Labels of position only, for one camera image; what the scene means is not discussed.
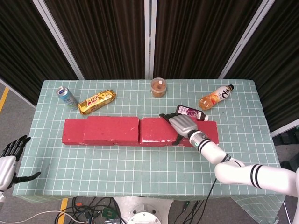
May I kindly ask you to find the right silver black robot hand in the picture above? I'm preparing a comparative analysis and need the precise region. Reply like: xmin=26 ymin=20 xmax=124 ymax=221
xmin=159 ymin=112 xmax=199 ymax=147

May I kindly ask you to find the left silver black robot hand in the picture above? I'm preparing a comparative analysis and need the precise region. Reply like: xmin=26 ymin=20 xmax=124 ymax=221
xmin=0 ymin=134 xmax=42 ymax=191

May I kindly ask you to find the red foam brick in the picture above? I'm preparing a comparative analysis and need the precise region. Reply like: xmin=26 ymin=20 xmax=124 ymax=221
xmin=113 ymin=141 xmax=168 ymax=148
xmin=166 ymin=120 xmax=220 ymax=148
xmin=139 ymin=117 xmax=191 ymax=145
xmin=83 ymin=115 xmax=140 ymax=146
xmin=61 ymin=118 xmax=115 ymax=147

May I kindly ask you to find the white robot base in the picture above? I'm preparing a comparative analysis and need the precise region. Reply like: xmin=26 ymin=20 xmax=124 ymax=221
xmin=114 ymin=196 xmax=175 ymax=224

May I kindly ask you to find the dark grape juice bottle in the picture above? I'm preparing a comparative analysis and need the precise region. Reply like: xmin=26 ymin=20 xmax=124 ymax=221
xmin=176 ymin=104 xmax=209 ymax=121

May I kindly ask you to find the orange juice bottle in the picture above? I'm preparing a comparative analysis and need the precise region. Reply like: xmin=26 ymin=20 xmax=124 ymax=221
xmin=199 ymin=84 xmax=235 ymax=111

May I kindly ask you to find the clear jar of rubber bands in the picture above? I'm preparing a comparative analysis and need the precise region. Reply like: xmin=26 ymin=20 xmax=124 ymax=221
xmin=150 ymin=77 xmax=168 ymax=98

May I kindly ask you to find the green checked tablecloth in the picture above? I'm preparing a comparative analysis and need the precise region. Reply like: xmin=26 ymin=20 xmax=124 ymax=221
xmin=12 ymin=79 xmax=288 ymax=219

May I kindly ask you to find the dark ribbed partition panel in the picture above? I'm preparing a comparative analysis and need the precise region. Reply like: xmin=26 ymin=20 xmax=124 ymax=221
xmin=0 ymin=0 xmax=79 ymax=105
xmin=154 ymin=0 xmax=264 ymax=80
xmin=44 ymin=0 xmax=147 ymax=80
xmin=224 ymin=0 xmax=299 ymax=133

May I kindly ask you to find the gold biscuit packet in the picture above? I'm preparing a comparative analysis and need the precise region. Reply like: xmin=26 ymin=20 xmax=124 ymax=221
xmin=77 ymin=89 xmax=117 ymax=115

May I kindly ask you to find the blue RIO drink can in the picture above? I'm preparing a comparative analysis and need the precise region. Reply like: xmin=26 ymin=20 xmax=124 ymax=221
xmin=55 ymin=85 xmax=79 ymax=111

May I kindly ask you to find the green circuit board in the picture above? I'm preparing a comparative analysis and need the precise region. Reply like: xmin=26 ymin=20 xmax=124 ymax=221
xmin=101 ymin=208 xmax=116 ymax=219

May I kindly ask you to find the black equipment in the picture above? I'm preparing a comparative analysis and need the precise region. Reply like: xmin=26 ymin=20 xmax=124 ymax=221
xmin=272 ymin=127 xmax=299 ymax=172

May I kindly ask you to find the white cable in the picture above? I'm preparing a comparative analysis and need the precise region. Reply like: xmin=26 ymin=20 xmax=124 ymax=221
xmin=0 ymin=210 xmax=81 ymax=223

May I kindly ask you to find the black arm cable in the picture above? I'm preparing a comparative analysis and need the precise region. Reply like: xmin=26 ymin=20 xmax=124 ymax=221
xmin=202 ymin=177 xmax=217 ymax=224

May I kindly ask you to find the black cable bundle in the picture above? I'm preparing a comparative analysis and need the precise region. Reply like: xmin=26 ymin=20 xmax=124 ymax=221
xmin=179 ymin=200 xmax=204 ymax=224
xmin=65 ymin=197 xmax=122 ymax=224

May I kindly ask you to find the white partition post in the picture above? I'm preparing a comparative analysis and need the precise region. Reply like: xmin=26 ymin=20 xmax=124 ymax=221
xmin=144 ymin=0 xmax=157 ymax=80
xmin=32 ymin=0 xmax=85 ymax=80
xmin=218 ymin=0 xmax=278 ymax=80

